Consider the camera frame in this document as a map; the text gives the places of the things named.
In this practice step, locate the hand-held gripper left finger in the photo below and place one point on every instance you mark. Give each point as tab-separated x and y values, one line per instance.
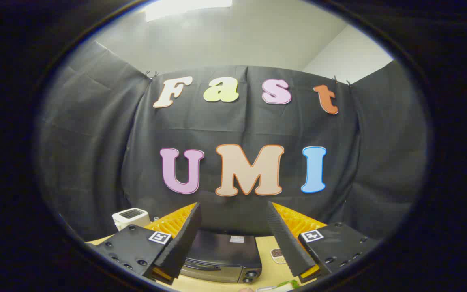
185	243

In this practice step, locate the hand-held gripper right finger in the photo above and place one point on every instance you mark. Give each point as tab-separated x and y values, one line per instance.
284	243

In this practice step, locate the black toaster oven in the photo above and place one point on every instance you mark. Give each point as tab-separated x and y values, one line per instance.
221	251

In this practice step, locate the lettuce sandwich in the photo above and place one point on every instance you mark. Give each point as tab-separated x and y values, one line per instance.
289	284

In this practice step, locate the small white toaster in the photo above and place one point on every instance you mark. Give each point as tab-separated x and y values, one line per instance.
130	217

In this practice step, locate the white divided dish of beans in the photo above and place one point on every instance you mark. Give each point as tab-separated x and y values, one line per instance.
277	255

